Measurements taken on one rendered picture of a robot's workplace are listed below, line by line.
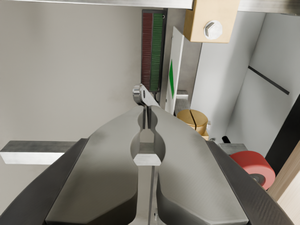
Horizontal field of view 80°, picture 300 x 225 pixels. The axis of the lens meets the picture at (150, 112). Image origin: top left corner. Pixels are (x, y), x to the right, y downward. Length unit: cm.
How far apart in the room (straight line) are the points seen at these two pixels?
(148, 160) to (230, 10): 25
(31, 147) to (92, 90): 91
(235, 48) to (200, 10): 30
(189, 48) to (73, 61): 91
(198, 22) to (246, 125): 37
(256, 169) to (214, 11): 23
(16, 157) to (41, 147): 4
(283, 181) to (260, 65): 26
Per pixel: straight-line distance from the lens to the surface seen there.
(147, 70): 41
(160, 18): 39
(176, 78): 32
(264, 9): 28
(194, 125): 28
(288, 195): 43
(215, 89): 55
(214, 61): 52
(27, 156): 38
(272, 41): 50
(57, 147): 36
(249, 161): 32
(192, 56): 41
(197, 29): 24
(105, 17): 111
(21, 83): 142
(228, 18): 25
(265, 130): 49
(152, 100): 15
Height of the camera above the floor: 109
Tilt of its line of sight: 57 degrees down
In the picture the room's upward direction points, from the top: 177 degrees clockwise
